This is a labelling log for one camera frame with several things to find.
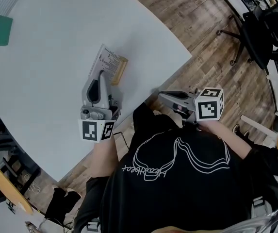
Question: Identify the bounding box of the person's left forearm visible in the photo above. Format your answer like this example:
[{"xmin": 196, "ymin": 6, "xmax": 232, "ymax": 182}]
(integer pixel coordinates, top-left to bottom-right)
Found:
[{"xmin": 94, "ymin": 134, "xmax": 120, "ymax": 181}]

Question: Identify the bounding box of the white frame furniture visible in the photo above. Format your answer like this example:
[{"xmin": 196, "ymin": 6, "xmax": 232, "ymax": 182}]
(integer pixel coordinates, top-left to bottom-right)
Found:
[{"xmin": 240, "ymin": 73, "xmax": 278, "ymax": 144}]

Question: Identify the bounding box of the round wooden side table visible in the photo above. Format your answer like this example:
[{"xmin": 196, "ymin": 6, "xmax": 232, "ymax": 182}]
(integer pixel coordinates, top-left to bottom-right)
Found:
[{"xmin": 0, "ymin": 157, "xmax": 34, "ymax": 215}]

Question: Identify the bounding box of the person's black printed shirt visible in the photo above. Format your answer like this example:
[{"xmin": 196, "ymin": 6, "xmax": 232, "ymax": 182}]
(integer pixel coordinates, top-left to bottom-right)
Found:
[{"xmin": 73, "ymin": 102, "xmax": 278, "ymax": 233}]

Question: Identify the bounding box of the black floor cable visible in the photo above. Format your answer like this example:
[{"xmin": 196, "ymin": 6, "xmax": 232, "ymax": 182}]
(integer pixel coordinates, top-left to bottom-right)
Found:
[{"xmin": 114, "ymin": 131, "xmax": 130, "ymax": 155}]

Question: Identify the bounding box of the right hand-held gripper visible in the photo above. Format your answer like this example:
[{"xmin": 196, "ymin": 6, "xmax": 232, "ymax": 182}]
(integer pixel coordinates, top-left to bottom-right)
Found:
[{"xmin": 158, "ymin": 87, "xmax": 225, "ymax": 126}]

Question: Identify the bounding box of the black chair with dark cloth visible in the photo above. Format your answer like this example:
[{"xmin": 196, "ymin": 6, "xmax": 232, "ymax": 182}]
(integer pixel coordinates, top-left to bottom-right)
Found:
[{"xmin": 0, "ymin": 119, "xmax": 42, "ymax": 207}]

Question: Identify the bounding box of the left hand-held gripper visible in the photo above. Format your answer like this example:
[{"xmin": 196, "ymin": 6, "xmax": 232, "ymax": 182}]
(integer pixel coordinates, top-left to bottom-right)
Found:
[{"xmin": 78, "ymin": 70, "xmax": 122, "ymax": 143}]

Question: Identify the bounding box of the person's black trouser leg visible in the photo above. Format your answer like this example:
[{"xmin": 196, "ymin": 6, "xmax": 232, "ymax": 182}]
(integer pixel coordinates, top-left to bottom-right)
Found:
[{"xmin": 44, "ymin": 187, "xmax": 82, "ymax": 225}]

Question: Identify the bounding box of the wooden card holder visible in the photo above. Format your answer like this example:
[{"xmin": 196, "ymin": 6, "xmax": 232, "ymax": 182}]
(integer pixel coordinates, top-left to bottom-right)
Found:
[{"xmin": 110, "ymin": 55, "xmax": 129, "ymax": 86}]

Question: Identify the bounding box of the black office chair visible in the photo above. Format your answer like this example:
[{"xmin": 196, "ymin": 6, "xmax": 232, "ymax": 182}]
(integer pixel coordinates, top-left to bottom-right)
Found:
[{"xmin": 216, "ymin": 5, "xmax": 278, "ymax": 70}]

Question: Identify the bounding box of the person's right forearm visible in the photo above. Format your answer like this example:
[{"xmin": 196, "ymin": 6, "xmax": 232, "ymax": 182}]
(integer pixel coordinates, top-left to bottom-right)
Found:
[{"xmin": 198, "ymin": 120, "xmax": 254, "ymax": 160}]

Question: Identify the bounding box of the clear glasses rim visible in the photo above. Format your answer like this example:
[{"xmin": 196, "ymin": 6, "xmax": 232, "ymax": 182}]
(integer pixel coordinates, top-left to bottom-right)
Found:
[{"xmin": 222, "ymin": 207, "xmax": 278, "ymax": 233}]

